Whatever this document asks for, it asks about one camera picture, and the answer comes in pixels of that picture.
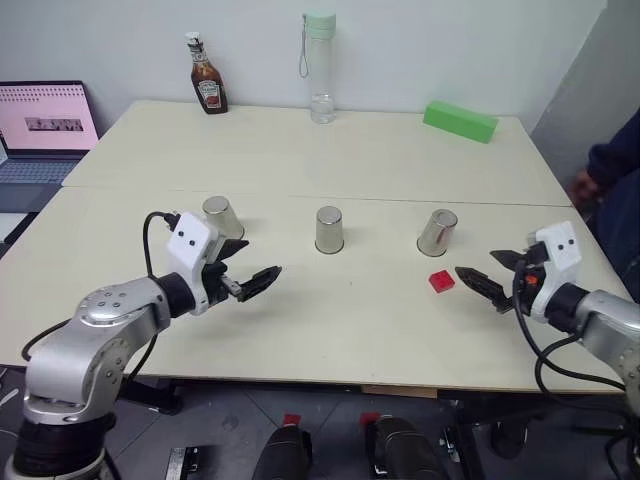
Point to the white side desk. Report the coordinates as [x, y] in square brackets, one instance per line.
[15, 227]

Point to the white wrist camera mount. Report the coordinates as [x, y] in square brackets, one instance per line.
[192, 245]
[562, 250]

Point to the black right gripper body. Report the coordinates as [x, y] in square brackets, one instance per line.
[521, 295]

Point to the upturned steel cup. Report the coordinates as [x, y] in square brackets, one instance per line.
[329, 232]
[227, 217]
[437, 235]

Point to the open laptop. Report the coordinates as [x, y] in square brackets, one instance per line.
[45, 125]

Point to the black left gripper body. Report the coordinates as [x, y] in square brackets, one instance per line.
[217, 285]

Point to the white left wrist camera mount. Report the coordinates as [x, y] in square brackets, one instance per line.
[192, 245]

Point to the black table leg frame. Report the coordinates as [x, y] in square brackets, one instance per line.
[500, 425]
[155, 395]

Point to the bystander's hand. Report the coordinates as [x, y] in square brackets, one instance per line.
[585, 187]

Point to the small red block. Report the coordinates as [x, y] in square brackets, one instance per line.
[442, 281]

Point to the bystander in dark clothes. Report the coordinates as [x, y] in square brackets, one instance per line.
[622, 200]

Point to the small red floor marker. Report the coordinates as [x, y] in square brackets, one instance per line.
[370, 418]
[292, 419]

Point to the dark rounded robot foot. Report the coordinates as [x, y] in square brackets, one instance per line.
[282, 455]
[402, 450]

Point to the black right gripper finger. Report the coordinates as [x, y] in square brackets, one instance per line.
[485, 285]
[510, 259]

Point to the green rectangular block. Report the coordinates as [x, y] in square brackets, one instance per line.
[460, 121]

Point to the ketchup bottle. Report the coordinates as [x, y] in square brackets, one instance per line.
[209, 85]

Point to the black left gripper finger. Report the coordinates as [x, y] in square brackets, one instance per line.
[260, 282]
[232, 248]

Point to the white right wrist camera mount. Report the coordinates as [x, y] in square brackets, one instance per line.
[562, 250]

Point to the clear bottle with green lid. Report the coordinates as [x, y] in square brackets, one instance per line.
[322, 65]

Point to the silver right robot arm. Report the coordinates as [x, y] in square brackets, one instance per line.
[605, 325]

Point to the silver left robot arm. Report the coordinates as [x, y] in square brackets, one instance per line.
[75, 350]

